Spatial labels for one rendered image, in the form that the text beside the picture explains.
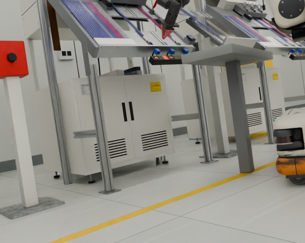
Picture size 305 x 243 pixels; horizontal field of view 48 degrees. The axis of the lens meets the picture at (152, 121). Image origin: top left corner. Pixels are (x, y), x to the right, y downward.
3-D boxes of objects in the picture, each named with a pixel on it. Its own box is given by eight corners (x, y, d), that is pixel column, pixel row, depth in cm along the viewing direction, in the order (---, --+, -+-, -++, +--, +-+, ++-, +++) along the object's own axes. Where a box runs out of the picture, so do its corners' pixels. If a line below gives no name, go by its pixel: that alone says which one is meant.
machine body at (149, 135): (177, 161, 238) (165, 73, 236) (87, 185, 195) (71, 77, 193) (125, 159, 289) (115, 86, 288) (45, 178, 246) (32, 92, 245)
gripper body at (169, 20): (157, 21, 180) (162, 8, 176) (171, 22, 186) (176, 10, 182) (164, 28, 177) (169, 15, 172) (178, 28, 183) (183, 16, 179)
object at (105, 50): (189, 56, 213) (193, 46, 209) (96, 58, 173) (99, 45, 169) (188, 55, 214) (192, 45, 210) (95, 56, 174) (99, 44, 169)
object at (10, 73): (65, 204, 159) (40, 36, 157) (12, 219, 145) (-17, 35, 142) (46, 198, 178) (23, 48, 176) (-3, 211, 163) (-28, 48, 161)
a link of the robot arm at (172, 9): (178, 4, 171) (184, 4, 175) (167, -2, 173) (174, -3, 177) (173, 17, 175) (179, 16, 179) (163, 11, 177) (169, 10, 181)
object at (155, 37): (190, 51, 213) (192, 47, 211) (96, 52, 172) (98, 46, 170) (172, 35, 223) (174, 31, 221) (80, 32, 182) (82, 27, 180)
